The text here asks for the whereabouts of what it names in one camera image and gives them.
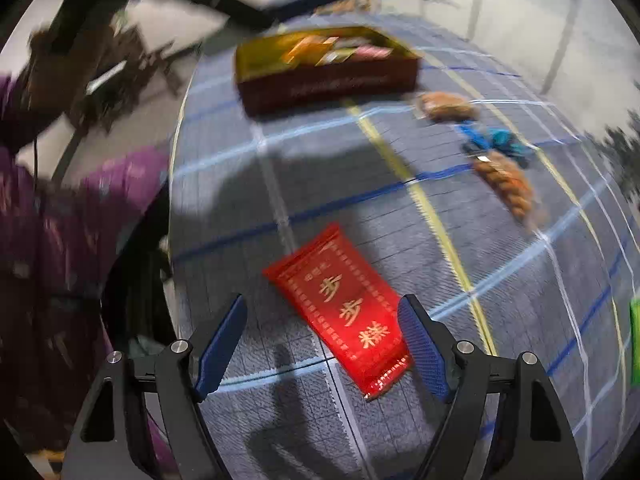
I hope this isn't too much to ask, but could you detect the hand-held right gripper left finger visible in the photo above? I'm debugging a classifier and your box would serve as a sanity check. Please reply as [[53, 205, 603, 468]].
[[62, 294, 249, 480]]

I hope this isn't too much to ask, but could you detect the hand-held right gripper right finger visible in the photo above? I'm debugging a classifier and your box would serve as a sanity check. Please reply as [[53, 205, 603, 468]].
[[396, 293, 584, 480]]

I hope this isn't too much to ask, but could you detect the orange snack packet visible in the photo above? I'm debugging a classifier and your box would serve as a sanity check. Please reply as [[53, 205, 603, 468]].
[[284, 36, 327, 67]]

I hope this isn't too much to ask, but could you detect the yellow-ended clear snack bag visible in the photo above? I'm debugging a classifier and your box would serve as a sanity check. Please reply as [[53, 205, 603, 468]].
[[315, 0, 384, 17]]

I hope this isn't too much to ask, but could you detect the pink snack packet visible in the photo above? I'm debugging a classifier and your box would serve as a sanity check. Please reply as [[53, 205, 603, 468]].
[[350, 45, 394, 59]]

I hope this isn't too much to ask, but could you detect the red and gold tin box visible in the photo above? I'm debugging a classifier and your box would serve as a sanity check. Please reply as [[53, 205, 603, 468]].
[[234, 25, 421, 119]]

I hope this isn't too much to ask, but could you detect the red snack packet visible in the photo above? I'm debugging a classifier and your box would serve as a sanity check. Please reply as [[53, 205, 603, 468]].
[[262, 222, 414, 402]]

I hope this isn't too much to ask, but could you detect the clear bag of fried snacks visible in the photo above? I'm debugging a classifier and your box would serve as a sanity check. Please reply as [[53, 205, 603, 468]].
[[416, 91, 482, 124], [472, 151, 537, 229]]

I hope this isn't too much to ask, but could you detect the blue snack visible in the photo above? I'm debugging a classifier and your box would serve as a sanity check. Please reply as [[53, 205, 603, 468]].
[[457, 127, 530, 169]]

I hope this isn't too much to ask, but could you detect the blue plaid tablecloth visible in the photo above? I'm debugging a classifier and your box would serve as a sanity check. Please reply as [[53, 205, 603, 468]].
[[167, 10, 640, 480]]

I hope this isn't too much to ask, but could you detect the green snack packet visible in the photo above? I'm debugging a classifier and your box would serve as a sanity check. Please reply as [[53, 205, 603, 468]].
[[628, 296, 640, 387]]

